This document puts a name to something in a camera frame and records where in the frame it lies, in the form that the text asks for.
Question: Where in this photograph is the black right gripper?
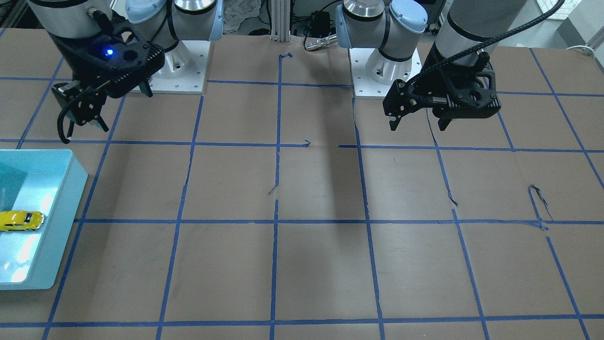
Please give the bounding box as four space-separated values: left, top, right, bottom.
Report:
52 45 153 133

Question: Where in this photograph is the yellow beetle toy car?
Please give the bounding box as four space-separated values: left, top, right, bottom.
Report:
0 210 46 231

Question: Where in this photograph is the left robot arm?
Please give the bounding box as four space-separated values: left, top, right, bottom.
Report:
335 0 526 131

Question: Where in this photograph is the light blue plastic bin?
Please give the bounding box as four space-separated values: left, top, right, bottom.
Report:
0 149 88 290

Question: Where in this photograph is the aluminium frame post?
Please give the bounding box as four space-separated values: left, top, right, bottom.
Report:
270 0 292 44

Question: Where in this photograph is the brown paper table cover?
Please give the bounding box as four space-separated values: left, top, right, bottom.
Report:
1 36 604 340

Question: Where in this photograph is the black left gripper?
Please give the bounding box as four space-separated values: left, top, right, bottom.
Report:
382 51 501 131

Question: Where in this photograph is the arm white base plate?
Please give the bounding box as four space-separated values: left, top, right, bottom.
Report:
149 40 211 94
349 48 421 100

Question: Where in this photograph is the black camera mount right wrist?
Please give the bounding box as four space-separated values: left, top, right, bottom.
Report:
88 29 165 99

